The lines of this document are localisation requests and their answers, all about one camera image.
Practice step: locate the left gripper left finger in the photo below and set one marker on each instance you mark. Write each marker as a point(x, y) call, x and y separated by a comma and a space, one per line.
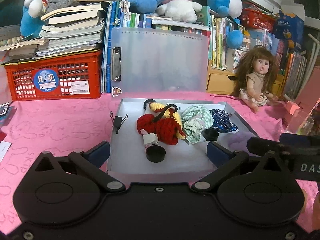
point(90, 162)

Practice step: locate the white shallow box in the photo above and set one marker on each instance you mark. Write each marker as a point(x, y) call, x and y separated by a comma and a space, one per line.
point(128, 160)

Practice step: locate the blue white plush right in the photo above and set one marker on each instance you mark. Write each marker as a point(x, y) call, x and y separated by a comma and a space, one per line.
point(232, 10)

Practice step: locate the right hand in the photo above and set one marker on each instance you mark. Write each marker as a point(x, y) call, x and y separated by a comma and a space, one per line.
point(315, 209)

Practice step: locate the green checked scrunchie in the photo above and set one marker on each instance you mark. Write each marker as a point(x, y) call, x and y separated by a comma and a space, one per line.
point(195, 119)

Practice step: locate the red knitted scrunchie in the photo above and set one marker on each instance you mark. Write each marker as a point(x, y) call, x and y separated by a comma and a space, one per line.
point(160, 129)

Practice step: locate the blue cardboard box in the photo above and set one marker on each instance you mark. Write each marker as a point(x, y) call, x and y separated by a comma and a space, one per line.
point(289, 27)

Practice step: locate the black binder clip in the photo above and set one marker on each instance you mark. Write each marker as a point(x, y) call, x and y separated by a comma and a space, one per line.
point(117, 121)

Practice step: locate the stack of books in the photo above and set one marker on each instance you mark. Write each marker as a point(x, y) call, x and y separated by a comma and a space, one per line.
point(71, 26)

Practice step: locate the red basket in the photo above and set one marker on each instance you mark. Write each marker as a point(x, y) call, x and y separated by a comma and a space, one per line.
point(254, 19)

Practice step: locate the long haired baby doll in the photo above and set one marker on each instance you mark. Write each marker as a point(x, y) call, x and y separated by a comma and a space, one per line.
point(256, 75)

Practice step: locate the purple fluffy scrunchie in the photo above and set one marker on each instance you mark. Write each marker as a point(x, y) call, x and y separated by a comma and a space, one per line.
point(238, 141)

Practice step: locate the crumpled white paper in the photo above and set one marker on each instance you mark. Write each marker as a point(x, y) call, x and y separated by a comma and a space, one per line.
point(149, 139)

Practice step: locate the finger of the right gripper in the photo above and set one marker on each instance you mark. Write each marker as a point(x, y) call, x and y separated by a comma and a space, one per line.
point(299, 140)
point(260, 147)

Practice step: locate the row of upright books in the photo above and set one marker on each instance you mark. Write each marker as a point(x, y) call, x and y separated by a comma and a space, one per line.
point(208, 23)

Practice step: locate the blue floral scrunchie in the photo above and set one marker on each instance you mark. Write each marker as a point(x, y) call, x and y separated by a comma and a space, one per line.
point(222, 122)

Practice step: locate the pink stand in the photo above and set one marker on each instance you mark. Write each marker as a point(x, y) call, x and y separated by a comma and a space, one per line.
point(307, 99)

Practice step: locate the black round cap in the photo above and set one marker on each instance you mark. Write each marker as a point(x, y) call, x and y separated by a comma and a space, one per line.
point(210, 134)
point(155, 153)

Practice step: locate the red plastic crate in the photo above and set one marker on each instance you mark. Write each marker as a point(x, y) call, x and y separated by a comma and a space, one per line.
point(74, 76)

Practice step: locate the blue white plush left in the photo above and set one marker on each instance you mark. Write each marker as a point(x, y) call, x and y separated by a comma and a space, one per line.
point(31, 23)

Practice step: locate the pink white bunny plush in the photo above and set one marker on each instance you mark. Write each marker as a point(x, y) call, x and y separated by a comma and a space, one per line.
point(180, 10)

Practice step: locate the clear glass cup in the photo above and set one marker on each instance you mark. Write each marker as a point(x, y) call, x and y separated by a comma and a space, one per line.
point(301, 123)

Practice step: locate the wooden drawer organizer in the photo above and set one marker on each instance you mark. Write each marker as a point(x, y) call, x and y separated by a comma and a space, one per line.
point(222, 82)

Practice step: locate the translucent clipboard folder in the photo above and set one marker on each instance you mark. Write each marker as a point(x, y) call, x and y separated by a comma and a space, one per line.
point(146, 61)

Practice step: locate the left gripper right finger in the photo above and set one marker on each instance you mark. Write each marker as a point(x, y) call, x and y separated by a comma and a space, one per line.
point(228, 164)

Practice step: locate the blue white plush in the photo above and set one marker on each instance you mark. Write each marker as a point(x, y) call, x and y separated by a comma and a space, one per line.
point(31, 23)
point(232, 10)

